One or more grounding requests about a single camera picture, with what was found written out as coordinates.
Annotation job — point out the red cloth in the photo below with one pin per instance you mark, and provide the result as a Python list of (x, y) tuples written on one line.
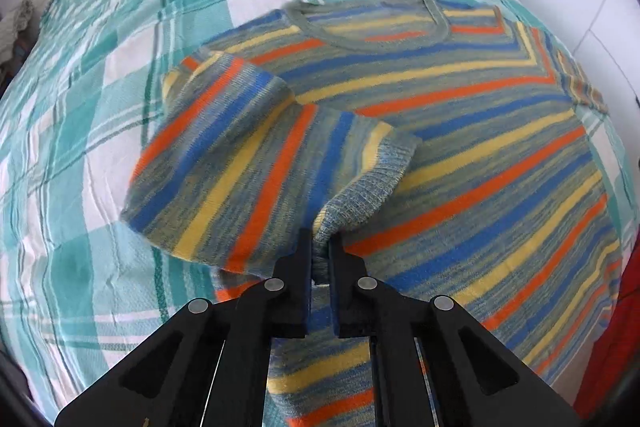
[(612, 347)]

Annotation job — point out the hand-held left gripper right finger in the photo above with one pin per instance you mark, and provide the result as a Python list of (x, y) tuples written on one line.
[(345, 297)]

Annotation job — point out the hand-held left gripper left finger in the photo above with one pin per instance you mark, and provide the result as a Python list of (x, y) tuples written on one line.
[(294, 294)]

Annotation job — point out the pile of clothes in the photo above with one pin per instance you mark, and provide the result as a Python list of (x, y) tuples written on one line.
[(12, 32)]

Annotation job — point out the striped knit sweater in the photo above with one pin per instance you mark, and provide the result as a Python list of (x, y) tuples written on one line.
[(450, 147)]

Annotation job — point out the teal plaid bedspread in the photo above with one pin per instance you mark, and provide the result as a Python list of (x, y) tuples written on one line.
[(85, 147)]

